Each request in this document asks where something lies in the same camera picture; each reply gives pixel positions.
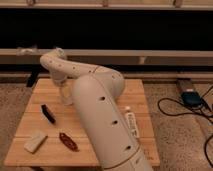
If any grey metal rail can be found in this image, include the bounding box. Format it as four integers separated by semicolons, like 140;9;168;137
0;48;213;66

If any black cable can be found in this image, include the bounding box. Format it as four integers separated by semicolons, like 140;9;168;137
157;84;213;168

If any black eraser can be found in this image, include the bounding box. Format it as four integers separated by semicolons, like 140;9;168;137
41;104;56;124

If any white tube with label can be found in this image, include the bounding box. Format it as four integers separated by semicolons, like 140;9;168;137
125;106;140;138

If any brown oblong object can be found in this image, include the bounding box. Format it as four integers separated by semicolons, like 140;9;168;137
59;132;79;152

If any white rectangular block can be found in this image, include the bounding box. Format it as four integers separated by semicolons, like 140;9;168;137
24;131;48;153

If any wooden table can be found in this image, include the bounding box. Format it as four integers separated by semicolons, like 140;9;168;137
3;78;161;168

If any blue power adapter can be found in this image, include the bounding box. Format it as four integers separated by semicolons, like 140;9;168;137
181;91;201;107

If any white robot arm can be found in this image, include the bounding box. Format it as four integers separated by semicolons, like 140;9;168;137
40;48;153;171

